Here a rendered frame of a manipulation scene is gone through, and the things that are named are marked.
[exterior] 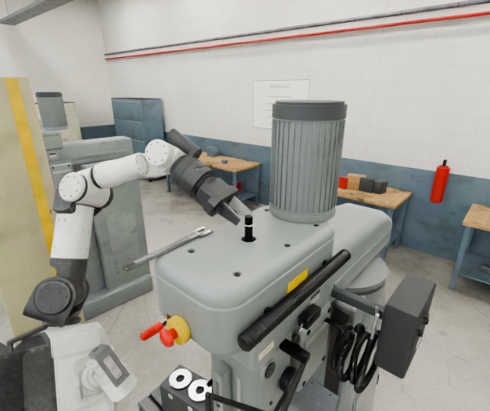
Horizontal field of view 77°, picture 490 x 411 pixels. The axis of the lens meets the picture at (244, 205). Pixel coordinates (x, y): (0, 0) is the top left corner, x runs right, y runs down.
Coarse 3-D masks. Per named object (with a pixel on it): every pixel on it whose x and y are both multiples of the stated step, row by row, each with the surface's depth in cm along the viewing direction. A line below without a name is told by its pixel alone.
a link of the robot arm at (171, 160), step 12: (168, 132) 80; (156, 144) 75; (168, 144) 76; (180, 144) 79; (192, 144) 79; (156, 156) 75; (168, 156) 75; (180, 156) 78; (192, 156) 78; (168, 168) 78; (180, 168) 76
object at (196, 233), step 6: (198, 228) 81; (204, 228) 82; (192, 234) 78; (198, 234) 78; (204, 234) 78; (180, 240) 75; (186, 240) 75; (168, 246) 72; (174, 246) 72; (156, 252) 70; (162, 252) 70; (144, 258) 67; (150, 258) 67; (126, 264) 65; (132, 264) 65; (138, 264) 65; (126, 270) 63
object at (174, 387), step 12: (180, 372) 127; (192, 372) 129; (168, 384) 123; (180, 384) 122; (192, 384) 122; (204, 384) 122; (168, 396) 122; (180, 396) 118; (192, 396) 117; (204, 396) 117; (168, 408) 125; (180, 408) 120; (192, 408) 115; (204, 408) 114
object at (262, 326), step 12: (348, 252) 89; (324, 264) 82; (336, 264) 83; (312, 276) 77; (324, 276) 78; (300, 288) 72; (312, 288) 74; (288, 300) 68; (300, 300) 70; (264, 312) 66; (276, 312) 64; (288, 312) 66; (264, 324) 61; (276, 324) 63; (240, 336) 59; (252, 336) 58; (264, 336) 61; (252, 348) 58
